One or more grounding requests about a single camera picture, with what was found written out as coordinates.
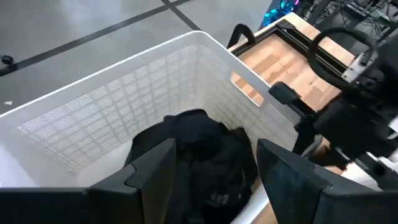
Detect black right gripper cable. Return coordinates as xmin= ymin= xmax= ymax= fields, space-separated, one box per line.
xmin=307 ymin=27 xmax=376 ymax=94

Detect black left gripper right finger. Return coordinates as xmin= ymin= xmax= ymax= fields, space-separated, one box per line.
xmin=256 ymin=138 xmax=332 ymax=224

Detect black table clamp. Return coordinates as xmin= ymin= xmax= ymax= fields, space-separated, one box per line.
xmin=226 ymin=23 xmax=257 ymax=50

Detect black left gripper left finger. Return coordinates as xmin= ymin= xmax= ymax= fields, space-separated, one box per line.
xmin=88 ymin=138 xmax=177 ymax=224

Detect black computer tower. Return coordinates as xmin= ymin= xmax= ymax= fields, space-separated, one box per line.
xmin=262 ymin=0 xmax=302 ymax=27

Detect black cable bundle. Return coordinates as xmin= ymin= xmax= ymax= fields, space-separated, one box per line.
xmin=338 ymin=0 xmax=398 ymax=30

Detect black boxer briefs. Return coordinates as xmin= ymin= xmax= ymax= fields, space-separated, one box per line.
xmin=174 ymin=146 xmax=259 ymax=224

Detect white plastic storage bin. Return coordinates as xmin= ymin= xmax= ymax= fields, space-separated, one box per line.
xmin=0 ymin=30 xmax=301 ymax=224

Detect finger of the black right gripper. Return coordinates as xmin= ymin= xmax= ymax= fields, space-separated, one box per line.
xmin=294 ymin=121 xmax=351 ymax=170
xmin=269 ymin=81 xmax=318 ymax=118

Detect black garment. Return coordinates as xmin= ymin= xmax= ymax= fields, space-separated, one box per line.
xmin=124 ymin=108 xmax=249 ymax=187

